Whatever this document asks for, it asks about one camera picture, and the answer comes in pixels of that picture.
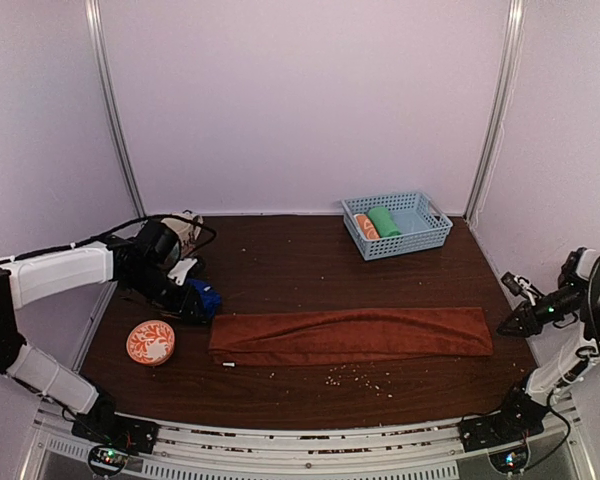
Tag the orange white rolled towel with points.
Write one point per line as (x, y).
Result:
(367, 227)

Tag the aluminium frame post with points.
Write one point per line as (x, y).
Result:
(113, 118)
(506, 73)

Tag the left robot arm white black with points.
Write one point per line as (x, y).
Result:
(45, 298)

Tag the white patterned mug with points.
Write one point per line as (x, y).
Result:
(186, 225)

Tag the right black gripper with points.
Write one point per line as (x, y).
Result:
(528, 317)

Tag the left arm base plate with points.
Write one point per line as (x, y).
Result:
(134, 436)

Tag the blue folded towel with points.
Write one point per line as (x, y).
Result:
(210, 299)

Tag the front aluminium rail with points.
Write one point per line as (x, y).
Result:
(429, 450)

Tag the left aluminium frame post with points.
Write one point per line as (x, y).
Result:
(113, 118)

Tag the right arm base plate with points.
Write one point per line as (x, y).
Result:
(489, 431)

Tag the light blue plastic basket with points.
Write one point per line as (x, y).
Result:
(422, 223)

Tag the right aluminium frame post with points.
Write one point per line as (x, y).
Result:
(506, 73)

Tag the brown towel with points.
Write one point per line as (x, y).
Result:
(349, 336)

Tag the orange patterned bowl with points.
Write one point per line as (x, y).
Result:
(151, 343)

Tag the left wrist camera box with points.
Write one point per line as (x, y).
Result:
(159, 244)

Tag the green rolled towel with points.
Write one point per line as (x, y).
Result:
(383, 222)

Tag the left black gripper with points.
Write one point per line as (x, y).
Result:
(183, 305)

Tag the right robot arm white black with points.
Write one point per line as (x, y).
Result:
(529, 400)

